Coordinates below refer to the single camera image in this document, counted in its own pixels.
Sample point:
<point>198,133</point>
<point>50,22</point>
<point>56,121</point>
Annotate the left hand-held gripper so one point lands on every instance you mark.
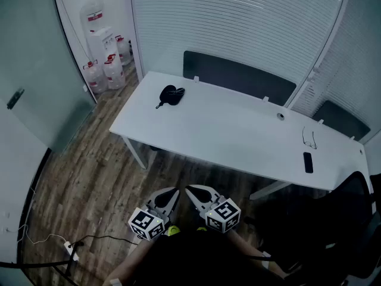
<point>146,223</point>

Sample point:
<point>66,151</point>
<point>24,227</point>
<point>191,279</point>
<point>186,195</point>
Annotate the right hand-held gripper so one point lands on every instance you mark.
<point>223,216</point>

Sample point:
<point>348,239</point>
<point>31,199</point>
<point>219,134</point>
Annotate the black glasses case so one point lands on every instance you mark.
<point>165,98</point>

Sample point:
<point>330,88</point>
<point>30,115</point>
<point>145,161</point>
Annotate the person's right forearm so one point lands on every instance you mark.
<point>247,246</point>

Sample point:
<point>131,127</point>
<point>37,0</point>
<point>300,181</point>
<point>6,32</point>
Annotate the person's left forearm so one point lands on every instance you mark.
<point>128,264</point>

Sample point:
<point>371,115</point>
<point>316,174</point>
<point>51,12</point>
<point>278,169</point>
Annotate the person's right yellow-green shoe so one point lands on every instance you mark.
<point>202,228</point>

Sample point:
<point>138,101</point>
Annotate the person's yellow-green shoe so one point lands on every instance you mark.
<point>202,228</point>
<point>173,230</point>

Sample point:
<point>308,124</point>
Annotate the person's left yellow-green shoe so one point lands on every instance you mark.
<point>173,230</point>

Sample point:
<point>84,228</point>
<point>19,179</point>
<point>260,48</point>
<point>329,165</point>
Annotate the white desk leg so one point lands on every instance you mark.
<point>268,191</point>
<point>135,153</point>

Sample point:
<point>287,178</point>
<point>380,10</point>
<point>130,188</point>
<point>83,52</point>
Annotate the person's black clothing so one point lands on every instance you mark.
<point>193,261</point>

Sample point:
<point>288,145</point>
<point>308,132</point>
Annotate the white power strip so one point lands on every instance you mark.
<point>71,250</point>

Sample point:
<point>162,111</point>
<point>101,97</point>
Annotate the black smartphone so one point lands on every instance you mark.
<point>308,162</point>

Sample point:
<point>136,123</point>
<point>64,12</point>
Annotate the black office chair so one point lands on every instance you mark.
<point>312,234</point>

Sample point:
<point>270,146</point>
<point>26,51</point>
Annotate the clear water jug red cap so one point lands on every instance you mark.
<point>123,51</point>
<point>114,73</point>
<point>95,79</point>

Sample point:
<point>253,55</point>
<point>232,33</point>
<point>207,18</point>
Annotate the small white door clamp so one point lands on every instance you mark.
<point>85,88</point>

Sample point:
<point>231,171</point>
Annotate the black floor stand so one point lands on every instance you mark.
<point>35,265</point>

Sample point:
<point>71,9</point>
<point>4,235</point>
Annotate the small dark waste bin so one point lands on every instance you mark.
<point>130,45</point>

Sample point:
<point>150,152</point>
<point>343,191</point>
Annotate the short dark desk divider panel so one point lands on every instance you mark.
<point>342,119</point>

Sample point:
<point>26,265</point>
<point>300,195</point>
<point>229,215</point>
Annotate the white water dispenser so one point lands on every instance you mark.
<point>102,45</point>

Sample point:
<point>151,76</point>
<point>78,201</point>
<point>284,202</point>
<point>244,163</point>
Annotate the frosted glass door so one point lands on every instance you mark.
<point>35,55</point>

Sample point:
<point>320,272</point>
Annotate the large water bottle red label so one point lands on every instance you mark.
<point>92,13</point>

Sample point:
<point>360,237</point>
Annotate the narrow white slatted blinds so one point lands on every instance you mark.
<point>357,70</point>

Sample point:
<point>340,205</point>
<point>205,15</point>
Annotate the dark thin-frame glasses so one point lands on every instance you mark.
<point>307,143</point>

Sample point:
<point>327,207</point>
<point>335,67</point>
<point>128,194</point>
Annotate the white wall socket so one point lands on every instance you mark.
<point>6,228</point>
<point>6,214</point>

